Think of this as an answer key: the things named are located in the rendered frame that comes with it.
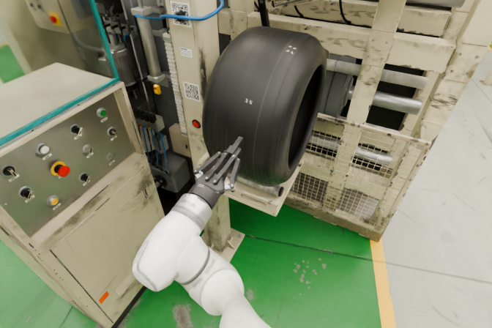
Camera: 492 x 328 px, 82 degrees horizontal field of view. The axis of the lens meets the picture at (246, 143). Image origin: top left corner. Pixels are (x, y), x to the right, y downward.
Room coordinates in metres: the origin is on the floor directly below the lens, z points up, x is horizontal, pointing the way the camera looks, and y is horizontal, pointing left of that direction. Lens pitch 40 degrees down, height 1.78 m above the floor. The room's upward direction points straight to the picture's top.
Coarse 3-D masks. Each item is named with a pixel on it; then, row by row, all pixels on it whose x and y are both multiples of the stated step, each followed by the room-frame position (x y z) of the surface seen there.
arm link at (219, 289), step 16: (208, 272) 0.30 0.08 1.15; (224, 272) 0.30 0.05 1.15; (192, 288) 0.27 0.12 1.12; (208, 288) 0.26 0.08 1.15; (224, 288) 0.26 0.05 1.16; (240, 288) 0.28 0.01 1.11; (208, 304) 0.24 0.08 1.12; (224, 304) 0.22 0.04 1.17; (240, 304) 0.17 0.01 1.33; (224, 320) 0.13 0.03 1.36; (240, 320) 0.12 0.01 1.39; (256, 320) 0.12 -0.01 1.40
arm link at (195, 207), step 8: (184, 200) 0.42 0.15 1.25; (192, 200) 0.42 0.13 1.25; (200, 200) 0.42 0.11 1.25; (176, 208) 0.40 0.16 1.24; (184, 208) 0.40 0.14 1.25; (192, 208) 0.40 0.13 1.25; (200, 208) 0.41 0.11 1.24; (208, 208) 0.42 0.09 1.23; (192, 216) 0.39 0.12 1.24; (200, 216) 0.39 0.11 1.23; (208, 216) 0.41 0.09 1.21; (200, 224) 0.38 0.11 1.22
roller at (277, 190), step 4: (228, 176) 0.83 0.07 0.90; (236, 180) 0.81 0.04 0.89; (240, 180) 0.80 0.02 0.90; (244, 180) 0.80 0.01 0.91; (248, 184) 0.79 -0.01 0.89; (252, 184) 0.78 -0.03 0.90; (256, 184) 0.77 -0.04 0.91; (260, 188) 0.76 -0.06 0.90; (264, 188) 0.75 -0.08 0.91; (268, 188) 0.75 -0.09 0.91; (272, 188) 0.75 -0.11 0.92; (276, 188) 0.74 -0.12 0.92; (280, 188) 0.74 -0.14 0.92; (268, 192) 0.75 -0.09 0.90; (272, 192) 0.74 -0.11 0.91; (276, 192) 0.73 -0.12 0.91; (280, 192) 0.73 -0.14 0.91; (280, 196) 0.73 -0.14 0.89
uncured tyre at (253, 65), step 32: (256, 32) 0.93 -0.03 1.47; (288, 32) 0.94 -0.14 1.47; (224, 64) 0.82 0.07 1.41; (256, 64) 0.79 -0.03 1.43; (288, 64) 0.77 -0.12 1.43; (320, 64) 0.90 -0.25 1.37; (224, 96) 0.74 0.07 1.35; (256, 96) 0.71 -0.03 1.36; (288, 96) 0.70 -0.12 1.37; (320, 96) 1.04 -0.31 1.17; (224, 128) 0.69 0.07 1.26; (256, 128) 0.66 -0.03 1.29; (288, 128) 0.67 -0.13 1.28; (256, 160) 0.63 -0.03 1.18; (288, 160) 0.91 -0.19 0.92
